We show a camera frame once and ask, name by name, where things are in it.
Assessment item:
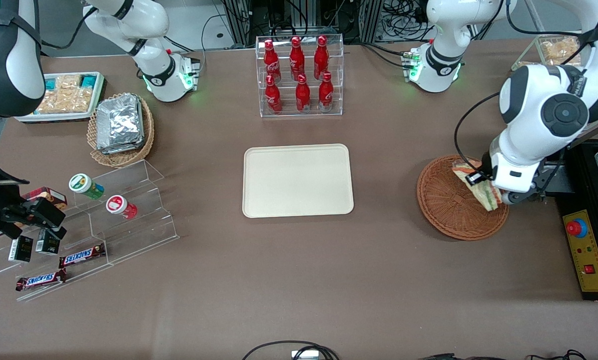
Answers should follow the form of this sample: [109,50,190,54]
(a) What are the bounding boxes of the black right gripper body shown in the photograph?
[0,167,67,232]

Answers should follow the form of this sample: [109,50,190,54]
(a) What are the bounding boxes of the triangle sandwich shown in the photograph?
[452,159,502,213]

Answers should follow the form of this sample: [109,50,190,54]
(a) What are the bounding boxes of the round brown wicker basket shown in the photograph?
[417,154,510,242]

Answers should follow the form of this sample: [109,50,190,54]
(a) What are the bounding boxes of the white rectangular snack tray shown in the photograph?
[14,71,106,124]

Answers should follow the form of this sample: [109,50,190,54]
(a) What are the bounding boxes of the oval tan wicker basket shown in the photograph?
[87,92,155,168]

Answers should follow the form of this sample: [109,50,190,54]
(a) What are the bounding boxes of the beige plastic tray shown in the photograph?
[242,143,355,219]

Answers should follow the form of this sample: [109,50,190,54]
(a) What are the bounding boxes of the small black box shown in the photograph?
[35,229,61,256]
[8,235,34,264]

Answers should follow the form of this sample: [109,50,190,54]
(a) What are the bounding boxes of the brown chocolate box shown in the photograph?
[21,186,68,211]

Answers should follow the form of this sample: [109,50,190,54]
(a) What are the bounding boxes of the Snickers chocolate bar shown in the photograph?
[58,243,106,269]
[15,269,68,292]

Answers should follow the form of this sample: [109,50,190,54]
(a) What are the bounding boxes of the green can white lid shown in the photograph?
[68,173,105,201]

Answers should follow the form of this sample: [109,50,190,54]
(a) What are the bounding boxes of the red can white lid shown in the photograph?
[105,194,138,220]

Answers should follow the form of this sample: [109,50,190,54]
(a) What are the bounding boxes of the clear acrylic stepped stand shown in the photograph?
[0,159,180,303]

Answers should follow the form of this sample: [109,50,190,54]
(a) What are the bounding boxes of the red emergency stop button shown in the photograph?
[567,218,589,239]

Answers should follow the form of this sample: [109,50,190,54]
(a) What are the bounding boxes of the silver foil packet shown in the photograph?
[96,93,145,155]

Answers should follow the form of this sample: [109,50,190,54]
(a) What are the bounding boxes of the clear bagged bread packet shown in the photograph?
[541,37,581,65]

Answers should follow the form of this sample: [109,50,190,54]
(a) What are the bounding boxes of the black yellow control box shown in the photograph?
[554,200,598,302]

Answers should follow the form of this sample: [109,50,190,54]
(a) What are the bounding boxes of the red cola bottle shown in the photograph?
[264,74,283,115]
[263,40,281,84]
[313,35,330,81]
[318,71,335,113]
[295,74,311,114]
[289,36,306,82]

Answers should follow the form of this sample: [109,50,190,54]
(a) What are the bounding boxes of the clear acrylic bottle rack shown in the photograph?
[255,34,344,118]

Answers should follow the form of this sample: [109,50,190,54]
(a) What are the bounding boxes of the metal equipment rack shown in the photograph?
[223,0,385,47]

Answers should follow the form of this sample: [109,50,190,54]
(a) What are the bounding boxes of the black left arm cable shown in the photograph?
[453,91,503,174]

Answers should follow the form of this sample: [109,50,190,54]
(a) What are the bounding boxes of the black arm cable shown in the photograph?
[453,91,503,174]
[39,5,99,51]

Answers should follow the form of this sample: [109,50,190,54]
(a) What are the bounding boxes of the white wire rack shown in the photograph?
[511,33,583,72]

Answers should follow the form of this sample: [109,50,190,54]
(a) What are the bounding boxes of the black cable bundle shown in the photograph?
[380,0,433,44]

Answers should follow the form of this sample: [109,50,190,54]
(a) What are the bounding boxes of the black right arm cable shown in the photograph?
[39,5,99,51]

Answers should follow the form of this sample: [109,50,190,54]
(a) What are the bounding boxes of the thin black cable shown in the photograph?
[419,349,587,360]

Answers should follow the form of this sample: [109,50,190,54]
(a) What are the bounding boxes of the looped black cable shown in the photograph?
[241,340,340,360]

